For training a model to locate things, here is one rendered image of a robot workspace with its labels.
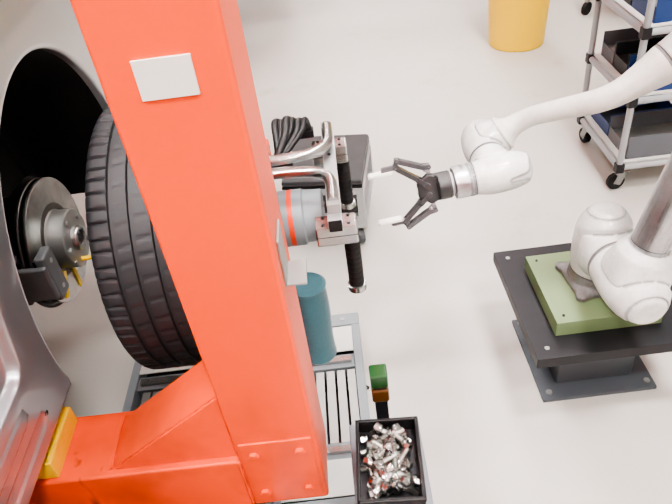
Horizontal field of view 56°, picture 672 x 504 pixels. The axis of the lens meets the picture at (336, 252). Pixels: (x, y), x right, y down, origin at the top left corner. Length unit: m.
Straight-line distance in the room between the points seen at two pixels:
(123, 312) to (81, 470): 0.32
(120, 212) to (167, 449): 0.47
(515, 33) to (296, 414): 3.66
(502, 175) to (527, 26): 2.88
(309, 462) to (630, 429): 1.21
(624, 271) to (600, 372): 0.57
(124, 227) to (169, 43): 0.60
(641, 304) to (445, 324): 0.86
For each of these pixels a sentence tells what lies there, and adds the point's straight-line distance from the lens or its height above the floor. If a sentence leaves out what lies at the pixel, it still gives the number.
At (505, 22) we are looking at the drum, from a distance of 4.51.
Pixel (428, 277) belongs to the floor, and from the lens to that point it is 2.63.
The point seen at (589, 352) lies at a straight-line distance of 2.00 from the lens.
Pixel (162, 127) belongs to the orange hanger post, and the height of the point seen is 1.41.
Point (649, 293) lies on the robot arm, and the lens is 1.80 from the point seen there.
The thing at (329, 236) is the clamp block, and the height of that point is 0.93.
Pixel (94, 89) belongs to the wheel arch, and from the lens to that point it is 1.89.
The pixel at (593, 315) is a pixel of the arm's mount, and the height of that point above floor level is 0.35.
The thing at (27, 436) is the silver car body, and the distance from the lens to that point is 1.33.
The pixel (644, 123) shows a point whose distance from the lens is 3.34.
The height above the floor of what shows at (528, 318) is 0.30.
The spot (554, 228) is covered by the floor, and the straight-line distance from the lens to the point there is 2.92.
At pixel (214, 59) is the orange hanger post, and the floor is 1.48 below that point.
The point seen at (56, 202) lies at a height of 0.92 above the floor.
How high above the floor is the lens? 1.76
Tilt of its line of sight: 39 degrees down
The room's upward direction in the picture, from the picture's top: 8 degrees counter-clockwise
